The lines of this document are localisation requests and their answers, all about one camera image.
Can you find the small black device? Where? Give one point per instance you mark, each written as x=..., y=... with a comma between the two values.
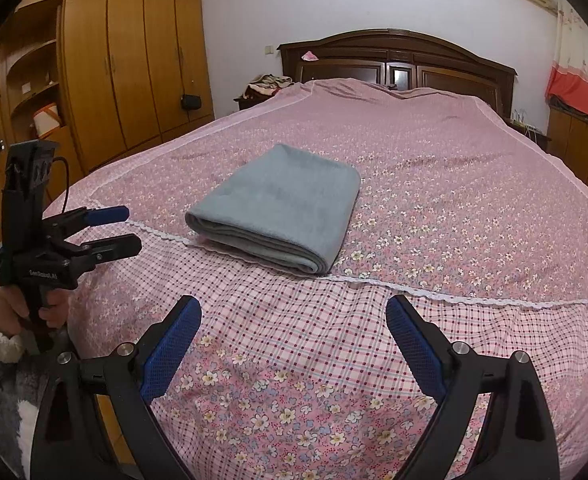
x=190, y=102

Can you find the grey pants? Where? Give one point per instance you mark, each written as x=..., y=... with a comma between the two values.
x=284, y=200

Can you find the pink floral bed cover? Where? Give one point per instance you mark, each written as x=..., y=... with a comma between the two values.
x=424, y=210

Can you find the pile of clothes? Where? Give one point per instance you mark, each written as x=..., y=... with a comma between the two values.
x=269, y=85

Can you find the dark wooden headboard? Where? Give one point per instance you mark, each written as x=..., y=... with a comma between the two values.
x=399, y=50

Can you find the person's left hand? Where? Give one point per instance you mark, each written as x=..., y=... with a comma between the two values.
x=8, y=310

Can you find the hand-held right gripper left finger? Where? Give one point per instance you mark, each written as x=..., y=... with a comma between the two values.
x=173, y=350

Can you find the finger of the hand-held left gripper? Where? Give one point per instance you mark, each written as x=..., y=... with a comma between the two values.
x=106, y=215
x=123, y=247

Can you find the small pink item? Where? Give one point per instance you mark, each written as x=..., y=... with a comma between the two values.
x=309, y=55

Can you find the low wooden cabinet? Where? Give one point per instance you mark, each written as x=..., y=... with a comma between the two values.
x=574, y=145

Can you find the pink floral curtain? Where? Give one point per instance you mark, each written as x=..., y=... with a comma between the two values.
x=574, y=75

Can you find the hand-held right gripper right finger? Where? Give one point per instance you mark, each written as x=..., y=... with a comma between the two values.
x=414, y=345

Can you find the wooden wardrobe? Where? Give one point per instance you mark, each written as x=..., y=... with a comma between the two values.
x=123, y=60

